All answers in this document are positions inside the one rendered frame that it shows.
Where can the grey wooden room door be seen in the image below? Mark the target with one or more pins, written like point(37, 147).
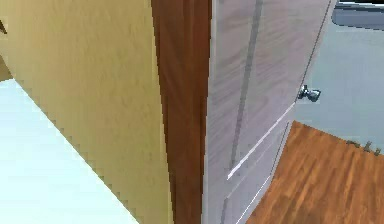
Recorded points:
point(256, 100)

